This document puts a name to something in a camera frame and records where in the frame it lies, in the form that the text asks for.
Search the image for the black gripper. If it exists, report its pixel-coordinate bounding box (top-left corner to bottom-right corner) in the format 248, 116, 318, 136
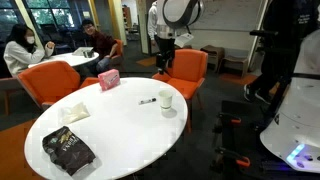
156, 53, 174, 75

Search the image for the black and white marker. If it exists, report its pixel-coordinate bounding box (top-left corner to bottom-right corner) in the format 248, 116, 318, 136
138, 98, 156, 105

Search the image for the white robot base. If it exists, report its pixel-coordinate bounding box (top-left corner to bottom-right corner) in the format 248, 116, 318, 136
260, 30, 320, 173

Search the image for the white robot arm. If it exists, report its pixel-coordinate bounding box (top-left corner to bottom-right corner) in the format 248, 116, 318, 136
156, 0, 204, 75

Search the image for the white paper cup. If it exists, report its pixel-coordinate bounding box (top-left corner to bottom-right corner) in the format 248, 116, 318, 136
159, 90, 173, 109

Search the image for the orange armchair behind table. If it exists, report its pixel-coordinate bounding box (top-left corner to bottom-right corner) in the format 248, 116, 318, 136
152, 49, 208, 133

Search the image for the standing person in white hoodie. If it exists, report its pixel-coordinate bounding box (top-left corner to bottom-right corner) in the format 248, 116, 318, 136
147, 1, 157, 46

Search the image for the orange chair behind man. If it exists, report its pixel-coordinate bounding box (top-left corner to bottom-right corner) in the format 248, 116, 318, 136
110, 39, 124, 66

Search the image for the wooden stool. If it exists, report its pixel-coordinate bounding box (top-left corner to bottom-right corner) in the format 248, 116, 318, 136
201, 45, 225, 71
218, 55, 248, 77

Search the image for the pink tissue box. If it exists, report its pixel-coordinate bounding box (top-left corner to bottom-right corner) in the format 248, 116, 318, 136
98, 69, 120, 91

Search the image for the man in dark red shirt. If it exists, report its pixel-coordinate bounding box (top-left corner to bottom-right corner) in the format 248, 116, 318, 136
82, 19, 118, 76

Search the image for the round white table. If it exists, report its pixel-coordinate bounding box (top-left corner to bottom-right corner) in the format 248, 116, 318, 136
42, 53, 98, 67
24, 77, 188, 180

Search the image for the clear plastic bag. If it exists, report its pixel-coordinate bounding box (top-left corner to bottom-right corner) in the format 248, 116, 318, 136
60, 102, 90, 124

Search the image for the orange armchair near pink box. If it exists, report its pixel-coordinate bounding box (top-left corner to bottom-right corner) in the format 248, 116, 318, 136
17, 61, 99, 110

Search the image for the black robot cart platform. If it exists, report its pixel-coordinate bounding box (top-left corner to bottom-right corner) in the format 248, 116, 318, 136
212, 100, 320, 180

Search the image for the person in black clothes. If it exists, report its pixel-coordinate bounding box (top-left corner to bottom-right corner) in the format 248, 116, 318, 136
244, 0, 319, 104

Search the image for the dark coffee bag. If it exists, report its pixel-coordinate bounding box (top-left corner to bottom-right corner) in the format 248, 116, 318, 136
42, 126, 96, 176

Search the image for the woman with face mask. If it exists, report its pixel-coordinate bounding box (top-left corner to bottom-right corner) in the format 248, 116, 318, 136
3, 24, 55, 77

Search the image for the orange handled clamp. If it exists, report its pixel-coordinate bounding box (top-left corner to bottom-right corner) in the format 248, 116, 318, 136
210, 147, 251, 173
213, 112, 241, 134

